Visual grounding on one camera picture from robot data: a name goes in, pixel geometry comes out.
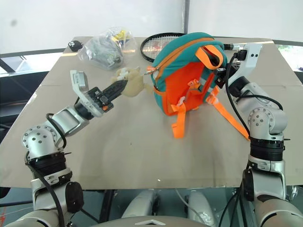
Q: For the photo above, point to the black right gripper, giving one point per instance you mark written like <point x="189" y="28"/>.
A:
<point x="221" y="79"/>

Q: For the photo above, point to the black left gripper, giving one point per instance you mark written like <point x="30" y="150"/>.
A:
<point x="99" y="97"/>

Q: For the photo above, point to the beige plush toy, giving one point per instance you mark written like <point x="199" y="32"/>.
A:
<point x="135" y="82"/>

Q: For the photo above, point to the orange and teal backpack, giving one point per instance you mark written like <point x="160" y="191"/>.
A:
<point x="182" y="78"/>

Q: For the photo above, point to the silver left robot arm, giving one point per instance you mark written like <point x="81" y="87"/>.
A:
<point x="40" y="139"/>

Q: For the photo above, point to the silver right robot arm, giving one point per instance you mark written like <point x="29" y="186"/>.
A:
<point x="265" y="118"/>

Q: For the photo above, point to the clear plastic bag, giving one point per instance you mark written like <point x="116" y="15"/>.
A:
<point x="101" y="50"/>

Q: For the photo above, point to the metal pole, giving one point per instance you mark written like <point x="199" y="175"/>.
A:
<point x="185" y="16"/>

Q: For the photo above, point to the yellow and blue packet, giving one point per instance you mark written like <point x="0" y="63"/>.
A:
<point x="122" y="36"/>

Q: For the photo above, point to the black tennis racket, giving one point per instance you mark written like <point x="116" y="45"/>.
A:
<point x="151" y="45"/>

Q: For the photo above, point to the black paw print pouch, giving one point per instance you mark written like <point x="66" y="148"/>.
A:
<point x="75" y="45"/>

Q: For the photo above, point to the silver rounded robot leg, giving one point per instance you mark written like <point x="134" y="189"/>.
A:
<point x="139" y="203"/>
<point x="203" y="205"/>

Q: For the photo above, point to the grey robot torso cover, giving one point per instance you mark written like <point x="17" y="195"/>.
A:
<point x="154" y="222"/>

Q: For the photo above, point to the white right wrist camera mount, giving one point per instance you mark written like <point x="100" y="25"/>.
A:
<point x="251" y="56"/>

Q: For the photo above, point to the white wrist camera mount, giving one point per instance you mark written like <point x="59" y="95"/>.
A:
<point x="251" y="56"/>
<point x="79" y="80"/>

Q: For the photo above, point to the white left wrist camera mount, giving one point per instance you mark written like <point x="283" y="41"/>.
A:
<point x="79" y="80"/>

